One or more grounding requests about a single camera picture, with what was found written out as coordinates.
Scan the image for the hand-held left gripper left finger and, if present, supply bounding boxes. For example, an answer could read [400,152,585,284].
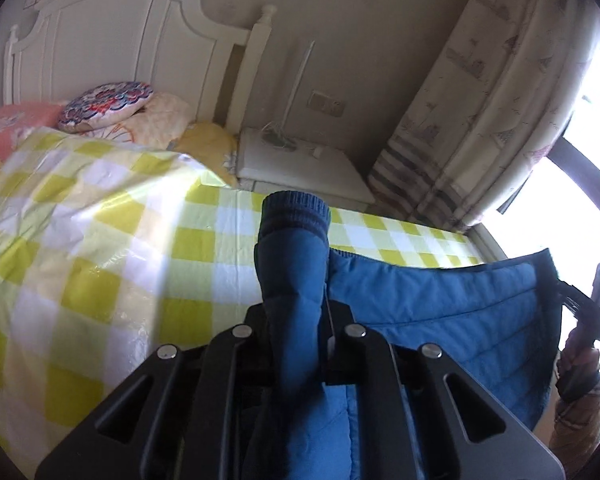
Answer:
[34,304,277,480]

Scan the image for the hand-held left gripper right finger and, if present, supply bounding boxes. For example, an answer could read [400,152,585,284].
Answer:
[324,300,567,480]

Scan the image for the blue puffer jacket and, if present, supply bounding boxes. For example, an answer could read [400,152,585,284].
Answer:
[242,191,563,480]

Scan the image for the person's right forearm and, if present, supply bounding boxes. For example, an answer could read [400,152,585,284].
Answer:
[547,385,600,468]

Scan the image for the person's right hand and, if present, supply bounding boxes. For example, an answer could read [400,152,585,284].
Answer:
[555,345,600,403]

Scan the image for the window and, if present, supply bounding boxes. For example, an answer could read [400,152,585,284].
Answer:
[480,25,600,271]

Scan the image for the white nightstand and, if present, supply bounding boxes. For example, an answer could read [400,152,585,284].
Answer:
[236,127,376,205]

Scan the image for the yellow checked quilt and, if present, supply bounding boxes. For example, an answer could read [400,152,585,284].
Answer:
[0,127,486,480]

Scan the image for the yellow pillow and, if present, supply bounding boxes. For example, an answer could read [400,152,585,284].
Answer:
[172,121,238,188]

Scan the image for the printed curtain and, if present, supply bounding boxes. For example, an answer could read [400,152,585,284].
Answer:
[367,0,600,233]

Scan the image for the cream floral pillow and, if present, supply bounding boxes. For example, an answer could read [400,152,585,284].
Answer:
[92,92,193,151]

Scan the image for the white lamp pole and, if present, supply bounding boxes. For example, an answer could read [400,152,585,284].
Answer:
[280,40,315,133]

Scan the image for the floral patterned cushion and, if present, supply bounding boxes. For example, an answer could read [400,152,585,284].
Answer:
[57,81,154,133]

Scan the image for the white bed headboard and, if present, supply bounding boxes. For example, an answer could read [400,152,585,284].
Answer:
[5,0,278,128]

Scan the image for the pink pillow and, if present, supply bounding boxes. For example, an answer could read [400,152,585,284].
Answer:
[0,101,66,161]

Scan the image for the white cable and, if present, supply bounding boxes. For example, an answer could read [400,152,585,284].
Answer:
[260,120,301,153]

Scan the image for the wall socket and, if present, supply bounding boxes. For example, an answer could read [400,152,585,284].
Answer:
[306,91,346,117]

